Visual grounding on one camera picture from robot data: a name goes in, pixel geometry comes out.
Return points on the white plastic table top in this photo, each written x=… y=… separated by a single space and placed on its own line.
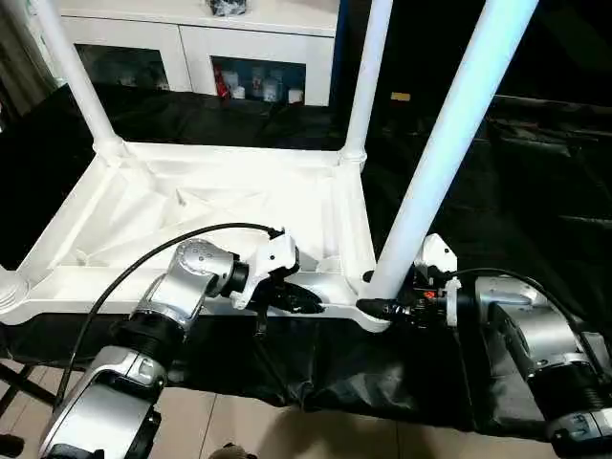
x=215 y=162

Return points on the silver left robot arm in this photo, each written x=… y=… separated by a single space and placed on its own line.
x=177 y=287

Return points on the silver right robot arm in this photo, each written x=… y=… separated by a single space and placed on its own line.
x=540 y=325

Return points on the black work surface mat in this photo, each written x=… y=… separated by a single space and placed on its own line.
x=526 y=201

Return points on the yellow label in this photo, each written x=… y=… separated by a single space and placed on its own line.
x=400 y=96

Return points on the white jar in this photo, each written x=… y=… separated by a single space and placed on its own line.
x=295 y=95
x=238 y=92

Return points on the red bottle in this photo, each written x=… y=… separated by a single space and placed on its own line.
x=221 y=81

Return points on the white glass door cabinet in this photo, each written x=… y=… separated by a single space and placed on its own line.
x=191 y=38

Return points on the dark patterned object on cabinet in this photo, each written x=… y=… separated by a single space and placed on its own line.
x=227 y=6

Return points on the grey curtain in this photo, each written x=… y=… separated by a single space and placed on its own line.
x=24 y=52

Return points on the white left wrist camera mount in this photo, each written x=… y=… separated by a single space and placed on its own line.
x=272 y=253

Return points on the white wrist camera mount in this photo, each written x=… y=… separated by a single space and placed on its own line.
x=272 y=253
x=440 y=253

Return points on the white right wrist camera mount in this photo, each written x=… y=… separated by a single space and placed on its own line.
x=440 y=253

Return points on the black metal frame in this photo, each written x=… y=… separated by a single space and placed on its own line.
x=550 y=107

